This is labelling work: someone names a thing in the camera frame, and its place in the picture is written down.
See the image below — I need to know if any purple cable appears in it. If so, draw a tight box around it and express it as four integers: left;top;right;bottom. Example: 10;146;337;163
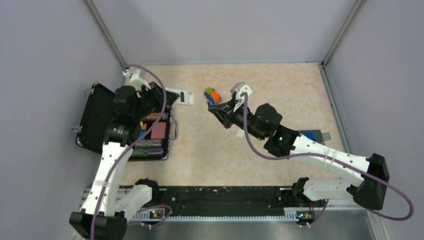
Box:
242;92;415;222
90;64;173;240

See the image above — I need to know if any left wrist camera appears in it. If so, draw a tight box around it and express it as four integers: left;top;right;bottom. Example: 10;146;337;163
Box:
122;68;151;91

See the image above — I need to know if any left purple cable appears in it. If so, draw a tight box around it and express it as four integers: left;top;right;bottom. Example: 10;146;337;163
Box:
90;64;173;240

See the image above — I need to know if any blue brick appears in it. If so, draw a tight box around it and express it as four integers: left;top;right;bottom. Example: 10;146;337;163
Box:
301;131;317;141

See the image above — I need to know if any grey brick baseplate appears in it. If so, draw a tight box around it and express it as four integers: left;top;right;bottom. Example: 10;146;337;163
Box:
298;129;332;144

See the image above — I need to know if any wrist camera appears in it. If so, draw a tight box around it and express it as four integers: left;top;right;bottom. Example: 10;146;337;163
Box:
122;68;151;91
230;81;253;113

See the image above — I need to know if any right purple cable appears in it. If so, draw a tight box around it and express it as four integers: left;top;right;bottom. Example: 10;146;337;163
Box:
242;92;415;222

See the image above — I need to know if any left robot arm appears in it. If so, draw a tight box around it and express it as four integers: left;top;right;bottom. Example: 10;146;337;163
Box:
69;82;180;240

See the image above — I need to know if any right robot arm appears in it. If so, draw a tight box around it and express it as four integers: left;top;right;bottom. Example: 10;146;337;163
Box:
207;100;390;210

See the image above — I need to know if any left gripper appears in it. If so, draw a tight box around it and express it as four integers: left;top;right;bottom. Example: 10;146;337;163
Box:
132;80;180;121

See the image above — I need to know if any white remote control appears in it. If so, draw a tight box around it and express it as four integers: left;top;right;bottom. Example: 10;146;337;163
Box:
165;87;194;106

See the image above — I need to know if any black open case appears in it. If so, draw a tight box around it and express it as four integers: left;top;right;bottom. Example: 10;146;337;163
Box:
75;84;172;161

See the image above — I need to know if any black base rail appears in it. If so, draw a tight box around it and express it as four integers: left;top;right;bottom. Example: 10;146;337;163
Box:
132;185;327;223

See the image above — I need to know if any colourful toy car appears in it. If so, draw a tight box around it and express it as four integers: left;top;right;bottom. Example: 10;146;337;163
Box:
203;87;222;107

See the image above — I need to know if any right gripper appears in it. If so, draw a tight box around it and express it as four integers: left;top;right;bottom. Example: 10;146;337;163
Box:
209;97;266;141

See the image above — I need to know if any white battery cover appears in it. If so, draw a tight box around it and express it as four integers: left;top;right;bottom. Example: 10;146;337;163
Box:
236;129;245;138

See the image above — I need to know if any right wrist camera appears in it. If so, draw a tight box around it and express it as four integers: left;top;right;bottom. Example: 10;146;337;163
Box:
230;81;253;113

